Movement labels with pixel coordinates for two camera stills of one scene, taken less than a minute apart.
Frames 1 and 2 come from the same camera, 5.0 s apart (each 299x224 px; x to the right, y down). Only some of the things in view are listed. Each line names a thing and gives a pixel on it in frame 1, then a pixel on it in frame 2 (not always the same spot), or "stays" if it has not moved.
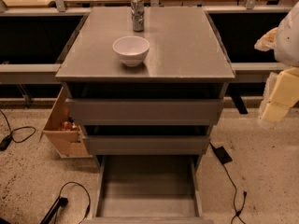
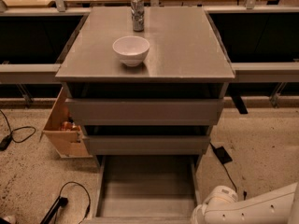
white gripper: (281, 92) → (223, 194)
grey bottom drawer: (148, 189) stays
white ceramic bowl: (131, 49) stays
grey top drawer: (146, 111) stays
